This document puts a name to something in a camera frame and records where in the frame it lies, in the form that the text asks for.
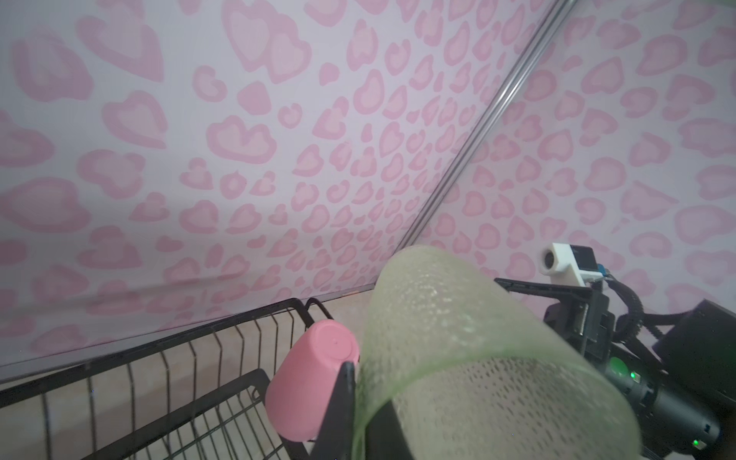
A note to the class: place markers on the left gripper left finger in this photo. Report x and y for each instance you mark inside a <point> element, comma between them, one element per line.
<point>335,438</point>

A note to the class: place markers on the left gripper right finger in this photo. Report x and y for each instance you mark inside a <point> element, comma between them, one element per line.
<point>384,437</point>

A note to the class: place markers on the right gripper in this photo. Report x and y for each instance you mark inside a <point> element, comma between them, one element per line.
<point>580,315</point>

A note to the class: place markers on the pink plastic cup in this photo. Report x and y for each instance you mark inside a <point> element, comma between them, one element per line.
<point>300,391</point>

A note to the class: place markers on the pale green textured cup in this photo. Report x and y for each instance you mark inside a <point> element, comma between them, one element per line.
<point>473,374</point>

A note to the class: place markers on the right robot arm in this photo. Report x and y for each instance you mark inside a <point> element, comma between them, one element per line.
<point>676,371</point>

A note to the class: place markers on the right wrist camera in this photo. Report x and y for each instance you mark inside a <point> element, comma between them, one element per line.
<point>570,265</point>

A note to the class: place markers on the black wire dish rack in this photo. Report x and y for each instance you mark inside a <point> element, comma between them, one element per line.
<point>195,393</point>

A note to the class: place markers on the aluminium frame post right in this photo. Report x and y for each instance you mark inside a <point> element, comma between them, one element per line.
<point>531,55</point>

